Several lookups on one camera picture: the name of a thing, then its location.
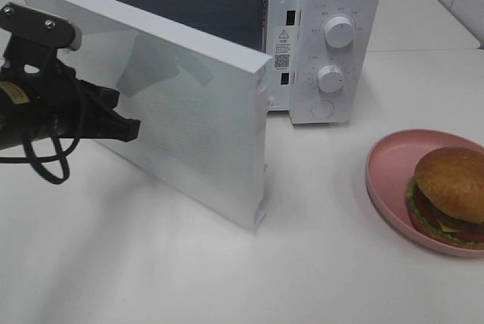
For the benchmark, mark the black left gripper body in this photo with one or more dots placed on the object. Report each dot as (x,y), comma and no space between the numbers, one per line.
(42,98)

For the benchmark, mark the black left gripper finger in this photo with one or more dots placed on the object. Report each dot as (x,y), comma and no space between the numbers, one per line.
(105,123)

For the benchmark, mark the white microwave door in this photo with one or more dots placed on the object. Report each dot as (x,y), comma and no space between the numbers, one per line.
(201,100)

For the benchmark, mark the round white door button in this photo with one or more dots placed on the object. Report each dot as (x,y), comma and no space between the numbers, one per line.
(322,110)

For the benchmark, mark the pink round plate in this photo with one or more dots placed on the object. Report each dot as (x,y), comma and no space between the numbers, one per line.
(389,167)

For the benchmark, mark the burger with lettuce and tomato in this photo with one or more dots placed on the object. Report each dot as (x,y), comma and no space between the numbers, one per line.
(444,197)

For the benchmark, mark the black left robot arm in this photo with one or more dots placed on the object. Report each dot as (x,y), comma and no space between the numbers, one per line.
(41,97)

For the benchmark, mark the white microwave oven body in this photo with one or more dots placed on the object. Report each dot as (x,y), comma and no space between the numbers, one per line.
(316,47)

